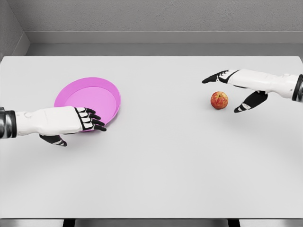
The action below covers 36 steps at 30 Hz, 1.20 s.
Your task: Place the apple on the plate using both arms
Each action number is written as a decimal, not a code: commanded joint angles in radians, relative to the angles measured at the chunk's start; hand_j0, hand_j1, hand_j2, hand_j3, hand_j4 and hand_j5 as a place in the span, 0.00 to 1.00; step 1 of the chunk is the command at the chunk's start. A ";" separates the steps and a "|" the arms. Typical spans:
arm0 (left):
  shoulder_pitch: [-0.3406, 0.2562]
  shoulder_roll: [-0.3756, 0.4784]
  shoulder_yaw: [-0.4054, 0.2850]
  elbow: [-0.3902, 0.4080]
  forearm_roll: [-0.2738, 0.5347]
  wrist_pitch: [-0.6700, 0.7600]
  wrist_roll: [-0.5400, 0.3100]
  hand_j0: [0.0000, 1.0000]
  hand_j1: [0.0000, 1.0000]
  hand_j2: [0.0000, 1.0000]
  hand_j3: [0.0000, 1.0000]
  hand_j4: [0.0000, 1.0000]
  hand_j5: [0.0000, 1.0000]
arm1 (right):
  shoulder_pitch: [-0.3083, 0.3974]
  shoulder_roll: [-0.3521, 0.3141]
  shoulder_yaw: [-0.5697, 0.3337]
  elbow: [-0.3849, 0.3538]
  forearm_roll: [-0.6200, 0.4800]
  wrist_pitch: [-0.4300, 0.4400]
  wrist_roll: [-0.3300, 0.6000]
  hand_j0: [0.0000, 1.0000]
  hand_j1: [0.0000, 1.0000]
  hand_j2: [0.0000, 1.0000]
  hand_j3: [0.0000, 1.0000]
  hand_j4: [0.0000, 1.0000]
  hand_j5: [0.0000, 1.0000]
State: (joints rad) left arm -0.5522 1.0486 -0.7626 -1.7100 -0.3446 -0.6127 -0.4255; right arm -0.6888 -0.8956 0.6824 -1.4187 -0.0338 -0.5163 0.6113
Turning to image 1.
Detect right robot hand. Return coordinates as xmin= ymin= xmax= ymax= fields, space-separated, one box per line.
xmin=201 ymin=69 xmax=272 ymax=114

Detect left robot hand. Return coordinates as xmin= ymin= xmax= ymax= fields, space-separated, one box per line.
xmin=36 ymin=106 xmax=107 ymax=148

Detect red yellow apple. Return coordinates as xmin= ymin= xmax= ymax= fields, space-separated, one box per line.
xmin=210 ymin=91 xmax=229 ymax=110

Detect pink round plate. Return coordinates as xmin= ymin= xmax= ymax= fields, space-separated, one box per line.
xmin=53 ymin=76 xmax=122 ymax=132

